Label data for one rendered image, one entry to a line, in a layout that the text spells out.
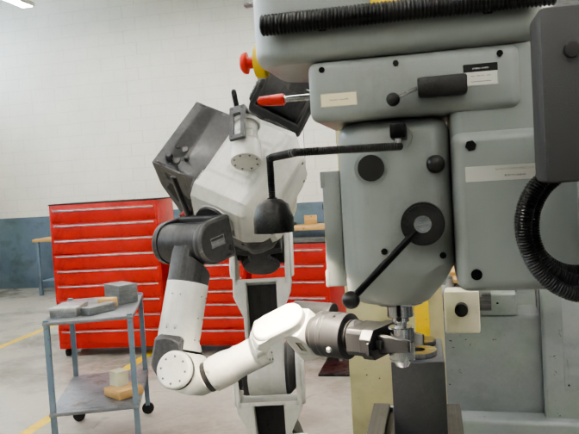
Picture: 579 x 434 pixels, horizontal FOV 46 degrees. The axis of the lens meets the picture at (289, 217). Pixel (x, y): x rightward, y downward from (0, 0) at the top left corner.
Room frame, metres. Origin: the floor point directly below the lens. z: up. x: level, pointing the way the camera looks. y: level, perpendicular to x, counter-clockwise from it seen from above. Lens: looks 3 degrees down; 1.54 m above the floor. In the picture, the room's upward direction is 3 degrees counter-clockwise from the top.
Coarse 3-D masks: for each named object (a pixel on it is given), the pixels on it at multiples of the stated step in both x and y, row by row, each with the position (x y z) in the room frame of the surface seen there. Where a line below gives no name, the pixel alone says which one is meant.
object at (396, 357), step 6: (396, 336) 1.19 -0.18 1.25; (402, 336) 1.19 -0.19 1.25; (408, 336) 1.19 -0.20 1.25; (414, 348) 1.21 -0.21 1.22; (390, 354) 1.21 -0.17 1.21; (396, 354) 1.20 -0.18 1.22; (402, 354) 1.19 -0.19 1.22; (408, 354) 1.19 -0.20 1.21; (414, 354) 1.21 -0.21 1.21; (390, 360) 1.21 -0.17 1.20; (396, 360) 1.20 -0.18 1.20; (402, 360) 1.19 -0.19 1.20; (408, 360) 1.19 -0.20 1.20
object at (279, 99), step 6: (264, 96) 1.36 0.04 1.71; (270, 96) 1.35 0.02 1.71; (276, 96) 1.35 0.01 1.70; (282, 96) 1.35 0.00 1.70; (288, 96) 1.35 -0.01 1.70; (294, 96) 1.35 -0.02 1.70; (300, 96) 1.34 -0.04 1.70; (306, 96) 1.34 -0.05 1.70; (258, 102) 1.36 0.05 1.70; (264, 102) 1.36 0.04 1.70; (270, 102) 1.35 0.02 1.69; (276, 102) 1.35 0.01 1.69; (282, 102) 1.35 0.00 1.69
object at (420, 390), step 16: (416, 352) 1.54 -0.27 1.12; (432, 352) 1.53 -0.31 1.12; (400, 368) 1.51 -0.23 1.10; (416, 368) 1.51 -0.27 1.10; (432, 368) 1.50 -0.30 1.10; (400, 384) 1.51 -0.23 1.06; (416, 384) 1.51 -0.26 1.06; (432, 384) 1.50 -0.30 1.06; (400, 400) 1.51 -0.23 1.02; (416, 400) 1.51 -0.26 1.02; (432, 400) 1.50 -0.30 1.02; (400, 416) 1.51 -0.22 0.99; (416, 416) 1.51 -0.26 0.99; (432, 416) 1.50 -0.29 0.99; (400, 432) 1.52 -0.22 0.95; (416, 432) 1.51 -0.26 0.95; (432, 432) 1.50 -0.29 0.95
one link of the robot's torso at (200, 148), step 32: (192, 128) 1.61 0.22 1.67; (224, 128) 1.60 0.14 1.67; (288, 128) 1.64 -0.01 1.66; (160, 160) 1.57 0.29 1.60; (192, 160) 1.56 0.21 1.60; (224, 160) 1.55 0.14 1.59; (288, 160) 1.57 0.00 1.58; (192, 192) 1.53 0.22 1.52; (224, 192) 1.51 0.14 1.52; (256, 192) 1.50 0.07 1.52; (288, 192) 1.59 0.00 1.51
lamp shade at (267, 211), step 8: (264, 200) 1.20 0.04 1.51; (272, 200) 1.19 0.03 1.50; (280, 200) 1.19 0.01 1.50; (256, 208) 1.20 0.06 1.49; (264, 208) 1.18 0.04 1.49; (272, 208) 1.18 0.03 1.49; (280, 208) 1.18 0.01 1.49; (288, 208) 1.19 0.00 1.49; (256, 216) 1.19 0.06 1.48; (264, 216) 1.17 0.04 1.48; (272, 216) 1.17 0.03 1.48; (280, 216) 1.17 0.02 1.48; (288, 216) 1.18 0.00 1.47; (256, 224) 1.19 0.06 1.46; (264, 224) 1.17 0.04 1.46; (272, 224) 1.17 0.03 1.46; (280, 224) 1.17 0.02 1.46; (288, 224) 1.18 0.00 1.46; (256, 232) 1.19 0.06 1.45; (264, 232) 1.17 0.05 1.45; (272, 232) 1.17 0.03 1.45; (280, 232) 1.17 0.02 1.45
